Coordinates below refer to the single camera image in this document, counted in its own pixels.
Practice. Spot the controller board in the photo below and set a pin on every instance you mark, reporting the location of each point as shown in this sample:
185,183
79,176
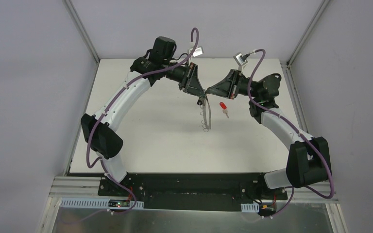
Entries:
119,203
267,210

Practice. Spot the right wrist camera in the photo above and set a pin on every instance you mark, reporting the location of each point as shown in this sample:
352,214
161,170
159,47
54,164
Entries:
241,59

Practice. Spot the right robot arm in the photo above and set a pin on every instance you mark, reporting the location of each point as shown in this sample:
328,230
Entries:
308,157

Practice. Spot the key with red tag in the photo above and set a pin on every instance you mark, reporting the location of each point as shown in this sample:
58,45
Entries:
224,108

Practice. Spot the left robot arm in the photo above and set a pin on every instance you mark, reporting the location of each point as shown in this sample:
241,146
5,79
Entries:
100,129

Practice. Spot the right controller board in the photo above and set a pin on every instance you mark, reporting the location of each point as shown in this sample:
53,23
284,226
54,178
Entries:
267,210

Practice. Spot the left controller board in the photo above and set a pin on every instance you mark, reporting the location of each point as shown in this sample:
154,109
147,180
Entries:
119,203

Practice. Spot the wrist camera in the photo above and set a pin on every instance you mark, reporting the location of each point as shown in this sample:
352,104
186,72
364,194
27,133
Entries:
241,59
195,52

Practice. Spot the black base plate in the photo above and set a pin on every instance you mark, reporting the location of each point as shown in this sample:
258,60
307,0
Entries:
224,192

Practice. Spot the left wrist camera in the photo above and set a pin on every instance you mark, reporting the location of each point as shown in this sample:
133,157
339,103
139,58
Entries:
195,52

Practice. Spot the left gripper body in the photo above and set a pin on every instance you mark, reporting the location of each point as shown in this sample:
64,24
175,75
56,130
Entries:
189,78

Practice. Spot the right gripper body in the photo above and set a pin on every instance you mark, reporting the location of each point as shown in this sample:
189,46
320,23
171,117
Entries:
233,84

